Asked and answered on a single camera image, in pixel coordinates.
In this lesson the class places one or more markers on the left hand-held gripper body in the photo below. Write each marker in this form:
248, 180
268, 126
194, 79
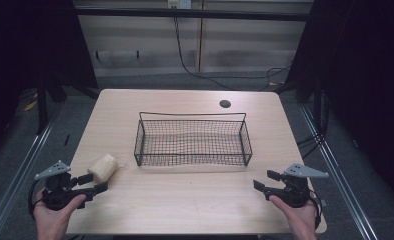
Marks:
56, 196

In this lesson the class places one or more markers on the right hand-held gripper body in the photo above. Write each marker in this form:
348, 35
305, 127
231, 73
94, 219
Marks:
295, 191

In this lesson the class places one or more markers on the person's left hand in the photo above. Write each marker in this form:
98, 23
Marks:
53, 223

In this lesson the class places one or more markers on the person's right hand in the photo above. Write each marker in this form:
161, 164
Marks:
301, 221

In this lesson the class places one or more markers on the small black floor object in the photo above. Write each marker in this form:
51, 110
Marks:
66, 140

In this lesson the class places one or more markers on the black metal stand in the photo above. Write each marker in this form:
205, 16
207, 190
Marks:
41, 106

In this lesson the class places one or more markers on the dark round table grommet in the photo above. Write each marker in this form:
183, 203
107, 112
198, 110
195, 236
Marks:
225, 103

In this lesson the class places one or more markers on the yellow floor tape piece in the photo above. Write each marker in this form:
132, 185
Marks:
31, 105

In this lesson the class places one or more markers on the dark curtain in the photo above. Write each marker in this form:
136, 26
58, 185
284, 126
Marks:
28, 43
361, 83

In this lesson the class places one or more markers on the black horizontal metal bar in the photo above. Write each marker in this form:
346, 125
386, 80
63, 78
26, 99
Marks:
191, 14

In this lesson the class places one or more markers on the metal floor rail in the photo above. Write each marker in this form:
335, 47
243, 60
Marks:
338, 173
18, 173

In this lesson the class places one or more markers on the white wall power outlet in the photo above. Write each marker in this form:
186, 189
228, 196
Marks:
179, 4

